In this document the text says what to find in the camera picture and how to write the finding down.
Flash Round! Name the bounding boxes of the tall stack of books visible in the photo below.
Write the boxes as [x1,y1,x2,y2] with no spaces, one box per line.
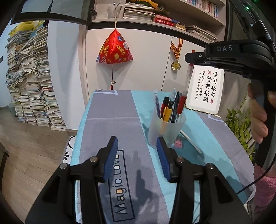
[5,22,67,132]

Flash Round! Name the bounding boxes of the grey and teal desk mat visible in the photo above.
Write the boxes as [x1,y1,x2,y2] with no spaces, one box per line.
[70,89,257,224]

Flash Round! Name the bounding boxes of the person's right forearm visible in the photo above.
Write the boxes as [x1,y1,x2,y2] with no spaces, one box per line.
[253,165,276,217]

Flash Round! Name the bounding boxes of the white pen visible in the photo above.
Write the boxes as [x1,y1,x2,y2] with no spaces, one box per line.
[180,129,203,154]

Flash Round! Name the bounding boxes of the black cable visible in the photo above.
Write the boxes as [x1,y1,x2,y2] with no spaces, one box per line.
[236,169,269,194]

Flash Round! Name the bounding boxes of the yellow plush toy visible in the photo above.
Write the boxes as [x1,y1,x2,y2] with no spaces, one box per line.
[9,20,46,36]

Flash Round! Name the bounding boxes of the framed calligraphy sign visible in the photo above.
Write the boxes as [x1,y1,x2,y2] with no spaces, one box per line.
[185,65,225,115]

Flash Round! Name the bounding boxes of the pile of grey magazines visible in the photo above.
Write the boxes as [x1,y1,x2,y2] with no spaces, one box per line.
[185,25,217,43]

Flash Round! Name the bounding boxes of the green potted plant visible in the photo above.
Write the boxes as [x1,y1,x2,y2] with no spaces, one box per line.
[225,97,257,164]

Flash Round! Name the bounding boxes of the black pen with clip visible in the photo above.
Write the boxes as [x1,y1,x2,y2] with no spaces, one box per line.
[172,91,181,124]

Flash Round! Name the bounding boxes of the person's right hand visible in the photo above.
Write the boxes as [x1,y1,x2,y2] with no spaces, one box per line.
[247,83,276,144]

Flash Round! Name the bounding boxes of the red pen with clear barrel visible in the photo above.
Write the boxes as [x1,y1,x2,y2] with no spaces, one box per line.
[177,63,194,114]

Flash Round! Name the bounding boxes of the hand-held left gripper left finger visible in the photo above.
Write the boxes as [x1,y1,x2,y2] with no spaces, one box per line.
[26,136,119,224]

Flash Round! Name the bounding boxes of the red hanging ornament with tassel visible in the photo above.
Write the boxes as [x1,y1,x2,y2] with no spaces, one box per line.
[96,13,134,91]

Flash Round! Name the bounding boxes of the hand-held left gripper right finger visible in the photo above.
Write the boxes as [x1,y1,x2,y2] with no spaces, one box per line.
[156,137,253,224]

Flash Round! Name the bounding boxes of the white patterned floor mat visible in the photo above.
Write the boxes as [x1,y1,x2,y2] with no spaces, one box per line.
[62,135,77,164]

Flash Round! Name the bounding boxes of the yellow pen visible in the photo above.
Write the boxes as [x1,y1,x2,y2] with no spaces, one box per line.
[162,100,175,133]

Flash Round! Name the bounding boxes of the white pen holder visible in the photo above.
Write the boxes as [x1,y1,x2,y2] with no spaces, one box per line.
[107,2,125,19]

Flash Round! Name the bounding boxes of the red books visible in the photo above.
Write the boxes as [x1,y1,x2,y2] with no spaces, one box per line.
[152,14,181,27]

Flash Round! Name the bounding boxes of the white bookshelf cabinet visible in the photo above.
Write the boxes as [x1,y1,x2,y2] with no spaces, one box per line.
[79,0,229,104]

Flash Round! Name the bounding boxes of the frosted plastic cup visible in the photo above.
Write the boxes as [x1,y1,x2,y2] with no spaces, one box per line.
[148,105,187,149]

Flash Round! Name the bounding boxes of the gold medal with ribbon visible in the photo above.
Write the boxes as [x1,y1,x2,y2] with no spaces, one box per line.
[170,38,184,71]

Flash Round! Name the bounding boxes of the stack of paper booklets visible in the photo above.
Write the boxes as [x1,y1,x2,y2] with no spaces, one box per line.
[123,2,156,22]

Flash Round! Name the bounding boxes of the row of upright books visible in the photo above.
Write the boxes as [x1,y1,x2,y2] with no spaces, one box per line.
[185,0,219,18]

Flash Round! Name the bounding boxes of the pink and green eraser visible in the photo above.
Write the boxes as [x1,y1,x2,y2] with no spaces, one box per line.
[174,135,184,149]

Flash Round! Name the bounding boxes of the blue pen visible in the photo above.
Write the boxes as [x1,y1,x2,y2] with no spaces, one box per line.
[154,91,162,119]

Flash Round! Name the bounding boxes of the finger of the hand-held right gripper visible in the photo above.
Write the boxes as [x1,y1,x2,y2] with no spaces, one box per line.
[185,50,208,64]

